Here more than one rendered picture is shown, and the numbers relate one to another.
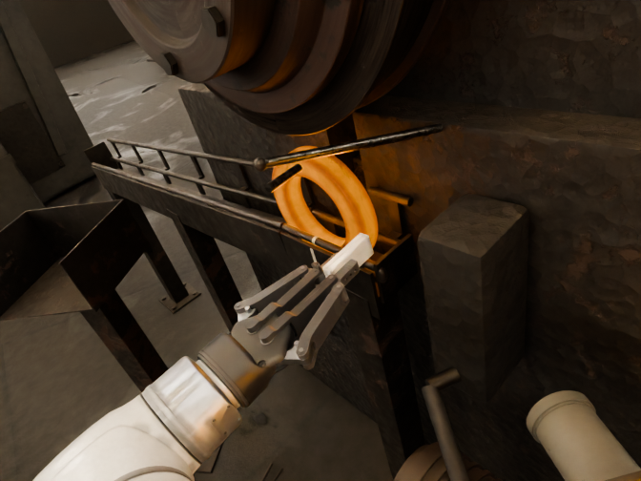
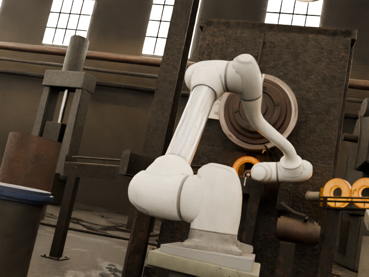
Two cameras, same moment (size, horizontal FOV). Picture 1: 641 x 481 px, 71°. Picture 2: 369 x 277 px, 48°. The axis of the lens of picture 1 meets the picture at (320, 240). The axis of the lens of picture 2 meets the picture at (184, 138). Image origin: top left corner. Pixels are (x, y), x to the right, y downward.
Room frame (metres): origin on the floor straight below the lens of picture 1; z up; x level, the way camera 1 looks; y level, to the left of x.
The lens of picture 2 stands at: (-1.07, 1.90, 0.51)
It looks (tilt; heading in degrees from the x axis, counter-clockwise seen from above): 8 degrees up; 320
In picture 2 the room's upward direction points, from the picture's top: 11 degrees clockwise
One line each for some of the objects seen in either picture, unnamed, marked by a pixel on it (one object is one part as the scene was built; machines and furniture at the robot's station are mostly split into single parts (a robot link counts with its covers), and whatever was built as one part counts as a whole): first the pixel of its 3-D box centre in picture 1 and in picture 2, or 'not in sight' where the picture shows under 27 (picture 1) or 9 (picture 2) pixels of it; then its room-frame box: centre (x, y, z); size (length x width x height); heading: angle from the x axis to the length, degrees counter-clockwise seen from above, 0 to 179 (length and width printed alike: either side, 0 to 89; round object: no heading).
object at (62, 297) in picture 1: (128, 352); (135, 219); (0.82, 0.52, 0.36); 0.26 x 0.20 x 0.72; 69
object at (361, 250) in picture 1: (351, 261); not in sight; (0.42, -0.03, 0.75); 0.07 x 0.01 x 0.03; 124
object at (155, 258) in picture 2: not in sight; (208, 264); (-0.12, 0.89, 0.33); 0.32 x 0.32 x 0.04; 37
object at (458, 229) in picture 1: (478, 301); (285, 190); (0.37, -0.16, 0.68); 0.11 x 0.08 x 0.24; 124
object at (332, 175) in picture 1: (321, 208); (247, 171); (0.55, -0.02, 0.75); 0.18 x 0.03 x 0.18; 35
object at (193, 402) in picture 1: (196, 404); not in sight; (0.30, 0.16, 0.73); 0.09 x 0.06 x 0.09; 34
